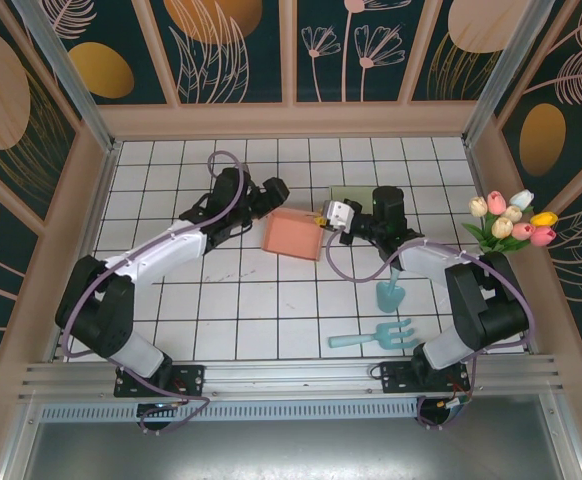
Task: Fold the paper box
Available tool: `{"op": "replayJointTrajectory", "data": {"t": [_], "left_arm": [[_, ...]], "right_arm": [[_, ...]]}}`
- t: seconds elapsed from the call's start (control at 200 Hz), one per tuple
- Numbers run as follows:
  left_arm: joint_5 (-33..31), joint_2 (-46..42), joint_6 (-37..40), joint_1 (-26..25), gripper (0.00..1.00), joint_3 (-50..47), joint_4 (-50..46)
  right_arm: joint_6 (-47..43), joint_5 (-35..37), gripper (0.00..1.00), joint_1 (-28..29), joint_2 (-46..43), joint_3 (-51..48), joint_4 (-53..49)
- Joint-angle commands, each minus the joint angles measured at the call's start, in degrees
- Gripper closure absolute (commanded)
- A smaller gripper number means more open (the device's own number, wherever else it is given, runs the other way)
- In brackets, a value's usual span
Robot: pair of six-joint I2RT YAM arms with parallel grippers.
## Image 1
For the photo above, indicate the light blue toy rake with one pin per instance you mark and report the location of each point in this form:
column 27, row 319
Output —
column 391, row 335

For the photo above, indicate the aluminium frame post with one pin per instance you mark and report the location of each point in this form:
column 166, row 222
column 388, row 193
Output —
column 71, row 85
column 506, row 70

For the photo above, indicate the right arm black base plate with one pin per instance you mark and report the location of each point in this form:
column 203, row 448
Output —
column 396, row 380

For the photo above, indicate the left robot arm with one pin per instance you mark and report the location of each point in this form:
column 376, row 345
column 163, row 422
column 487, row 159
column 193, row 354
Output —
column 101, row 310

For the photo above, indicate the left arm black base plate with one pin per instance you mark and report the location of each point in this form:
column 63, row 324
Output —
column 193, row 380

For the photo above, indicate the aluminium rail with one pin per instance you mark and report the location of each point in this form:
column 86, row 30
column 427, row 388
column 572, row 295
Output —
column 296, row 375

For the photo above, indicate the grey metal sheet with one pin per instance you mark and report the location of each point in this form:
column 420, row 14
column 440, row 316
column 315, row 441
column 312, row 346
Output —
column 296, row 450

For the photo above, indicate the dark panel, small golden oval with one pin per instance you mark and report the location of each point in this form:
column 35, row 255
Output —
column 101, row 70

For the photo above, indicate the green circuit board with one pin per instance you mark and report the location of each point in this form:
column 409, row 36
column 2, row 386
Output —
column 458, row 407

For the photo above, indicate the dark panel, golden oval, feathers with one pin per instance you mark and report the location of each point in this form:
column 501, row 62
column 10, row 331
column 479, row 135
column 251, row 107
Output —
column 571, row 75

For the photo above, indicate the dark panel with pink flowers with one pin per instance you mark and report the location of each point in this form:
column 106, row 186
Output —
column 331, row 75

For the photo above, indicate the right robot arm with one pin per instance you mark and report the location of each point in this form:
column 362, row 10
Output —
column 491, row 310

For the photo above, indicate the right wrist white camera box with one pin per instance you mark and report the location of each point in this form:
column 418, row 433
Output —
column 338, row 215

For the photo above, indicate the green paper box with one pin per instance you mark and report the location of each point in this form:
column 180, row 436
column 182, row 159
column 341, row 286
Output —
column 346, row 192

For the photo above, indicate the light blue toy trowel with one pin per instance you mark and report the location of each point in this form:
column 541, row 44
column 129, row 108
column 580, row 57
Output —
column 390, row 300

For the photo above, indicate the dark panel, golden circle, leaves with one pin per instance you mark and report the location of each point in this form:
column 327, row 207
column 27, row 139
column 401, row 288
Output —
column 211, row 50

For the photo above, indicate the dark panel, large peach circle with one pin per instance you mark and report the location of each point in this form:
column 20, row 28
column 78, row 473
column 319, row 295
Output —
column 1, row 75

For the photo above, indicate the pastel tulip bouquet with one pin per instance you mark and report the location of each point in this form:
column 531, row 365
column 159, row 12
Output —
column 501, row 227

